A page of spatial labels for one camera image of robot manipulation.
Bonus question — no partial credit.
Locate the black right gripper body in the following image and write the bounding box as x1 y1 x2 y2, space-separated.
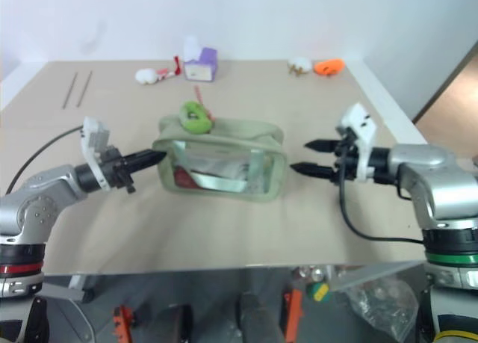
329 131 360 188

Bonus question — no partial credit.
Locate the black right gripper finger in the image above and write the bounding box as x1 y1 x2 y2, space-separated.
303 139 339 154
290 162 335 179

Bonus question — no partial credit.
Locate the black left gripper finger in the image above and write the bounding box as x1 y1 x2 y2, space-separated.
126 155 167 173
125 149 167 165

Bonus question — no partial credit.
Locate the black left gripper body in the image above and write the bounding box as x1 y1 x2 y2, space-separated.
97 145 136 194

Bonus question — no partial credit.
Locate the red item inside pouch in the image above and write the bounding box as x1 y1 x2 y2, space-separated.
173 166 196 189

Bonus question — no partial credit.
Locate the white round plush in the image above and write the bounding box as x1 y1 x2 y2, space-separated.
134 69 158 86

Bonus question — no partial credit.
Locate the orange plush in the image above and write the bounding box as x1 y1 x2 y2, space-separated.
312 58 346 76

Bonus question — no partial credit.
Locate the green clear-front zip pouch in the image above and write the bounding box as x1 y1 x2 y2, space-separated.
151 114 289 204

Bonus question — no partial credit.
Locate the white and brown plush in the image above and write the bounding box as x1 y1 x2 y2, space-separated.
287 56 313 77

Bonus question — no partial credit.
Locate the red and white plush charm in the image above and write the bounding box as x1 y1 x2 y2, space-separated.
156 55 183 81

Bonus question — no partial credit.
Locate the thin dark rod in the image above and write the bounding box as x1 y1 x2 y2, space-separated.
76 70 93 108
61 72 78 109

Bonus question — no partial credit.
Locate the purple and white house box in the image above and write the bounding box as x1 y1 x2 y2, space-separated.
183 46 219 83

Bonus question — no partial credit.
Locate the green and yellow ball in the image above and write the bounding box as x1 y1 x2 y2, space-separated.
305 281 330 303

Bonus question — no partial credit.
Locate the brown wooden door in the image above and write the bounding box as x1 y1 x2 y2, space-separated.
412 39 478 159

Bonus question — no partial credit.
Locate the orange clamp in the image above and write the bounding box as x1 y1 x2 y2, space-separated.
282 289 305 343
113 304 134 343

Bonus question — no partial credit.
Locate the clear plastic bag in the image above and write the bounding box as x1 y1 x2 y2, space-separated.
335 274 420 341

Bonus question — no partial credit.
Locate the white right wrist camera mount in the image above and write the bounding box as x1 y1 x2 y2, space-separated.
335 102 378 182

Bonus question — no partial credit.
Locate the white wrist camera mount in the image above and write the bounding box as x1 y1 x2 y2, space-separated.
79 116 114 191
335 102 378 182

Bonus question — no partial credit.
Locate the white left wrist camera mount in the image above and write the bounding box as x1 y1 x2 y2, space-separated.
79 116 114 191

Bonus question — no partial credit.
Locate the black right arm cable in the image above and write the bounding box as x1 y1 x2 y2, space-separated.
337 144 427 245

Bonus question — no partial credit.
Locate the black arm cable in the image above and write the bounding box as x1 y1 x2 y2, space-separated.
4 126 84 197
337 144 427 245

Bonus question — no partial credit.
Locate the green plush keychain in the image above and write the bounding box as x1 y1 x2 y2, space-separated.
178 100 214 135

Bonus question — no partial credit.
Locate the red keychain strap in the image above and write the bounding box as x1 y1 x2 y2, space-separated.
193 85 218 122

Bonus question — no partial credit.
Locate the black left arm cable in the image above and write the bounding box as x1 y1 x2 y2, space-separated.
4 126 84 197

